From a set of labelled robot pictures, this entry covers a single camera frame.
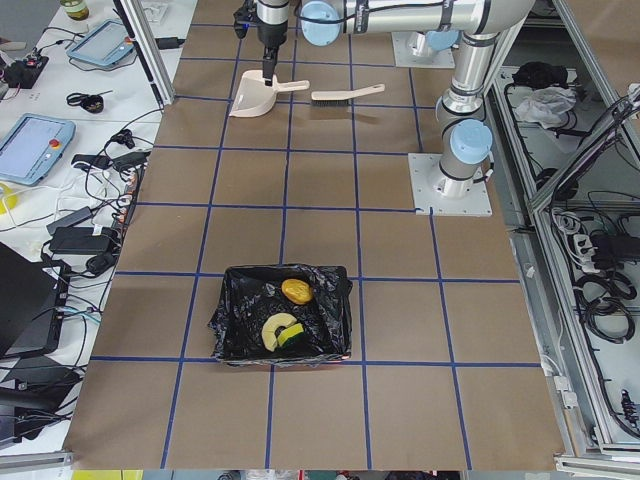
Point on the upper teach pendant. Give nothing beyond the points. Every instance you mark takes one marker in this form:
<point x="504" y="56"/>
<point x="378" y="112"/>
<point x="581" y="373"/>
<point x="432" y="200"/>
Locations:
<point x="104" y="46"/>

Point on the yellow sponge piece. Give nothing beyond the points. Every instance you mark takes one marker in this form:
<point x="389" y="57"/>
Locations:
<point x="290" y="335"/>

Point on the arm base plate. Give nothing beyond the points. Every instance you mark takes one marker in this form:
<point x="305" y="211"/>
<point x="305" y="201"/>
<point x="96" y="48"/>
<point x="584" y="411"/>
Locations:
<point x="436" y="194"/>
<point x="426" y="50"/>

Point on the aluminium frame post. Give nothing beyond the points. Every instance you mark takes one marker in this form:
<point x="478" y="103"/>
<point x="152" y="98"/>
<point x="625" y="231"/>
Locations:
<point x="139" y="31"/>

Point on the beige hand brush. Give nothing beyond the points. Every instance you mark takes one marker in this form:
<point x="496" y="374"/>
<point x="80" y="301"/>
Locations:
<point x="343" y="97"/>

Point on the black power adapter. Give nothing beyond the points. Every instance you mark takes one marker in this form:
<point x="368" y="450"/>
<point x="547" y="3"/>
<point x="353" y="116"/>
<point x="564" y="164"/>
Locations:
<point x="83" y="241"/>

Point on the black handled scissors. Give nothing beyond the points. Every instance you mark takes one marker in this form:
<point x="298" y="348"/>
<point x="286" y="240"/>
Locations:
<point x="77" y="98"/>

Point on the black laptop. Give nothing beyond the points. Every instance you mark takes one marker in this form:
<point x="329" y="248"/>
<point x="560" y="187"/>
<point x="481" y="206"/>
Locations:
<point x="29" y="298"/>

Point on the teach pendant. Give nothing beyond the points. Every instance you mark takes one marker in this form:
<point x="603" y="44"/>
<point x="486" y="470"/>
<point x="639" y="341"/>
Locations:
<point x="104" y="46"/>
<point x="33" y="146"/>

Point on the beige plastic dustpan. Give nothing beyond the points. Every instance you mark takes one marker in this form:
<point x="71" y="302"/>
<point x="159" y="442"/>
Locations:
<point x="255" y="98"/>

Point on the black tape roll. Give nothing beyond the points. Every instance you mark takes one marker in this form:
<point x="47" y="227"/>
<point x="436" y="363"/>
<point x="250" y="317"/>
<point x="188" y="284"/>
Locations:
<point x="93" y="106"/>

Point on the white crumpled cloth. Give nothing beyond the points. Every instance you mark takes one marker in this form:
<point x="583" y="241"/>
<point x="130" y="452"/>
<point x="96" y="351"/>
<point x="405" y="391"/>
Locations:
<point x="548" y="107"/>

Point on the lower teach pendant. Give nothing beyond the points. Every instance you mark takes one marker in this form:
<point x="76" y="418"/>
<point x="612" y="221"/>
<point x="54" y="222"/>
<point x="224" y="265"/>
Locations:
<point x="33" y="146"/>

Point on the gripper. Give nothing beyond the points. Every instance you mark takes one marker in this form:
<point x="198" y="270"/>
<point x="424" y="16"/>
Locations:
<point x="270" y="34"/>

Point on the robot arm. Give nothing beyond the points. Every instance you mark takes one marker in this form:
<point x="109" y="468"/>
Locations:
<point x="466" y="140"/>
<point x="270" y="18"/>

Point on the black lined bin left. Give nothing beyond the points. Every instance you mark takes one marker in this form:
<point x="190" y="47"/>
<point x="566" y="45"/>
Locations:
<point x="251" y="294"/>

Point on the orange peel trash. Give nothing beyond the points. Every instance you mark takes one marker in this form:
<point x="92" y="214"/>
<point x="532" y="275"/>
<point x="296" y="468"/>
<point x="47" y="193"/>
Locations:
<point x="297" y="291"/>

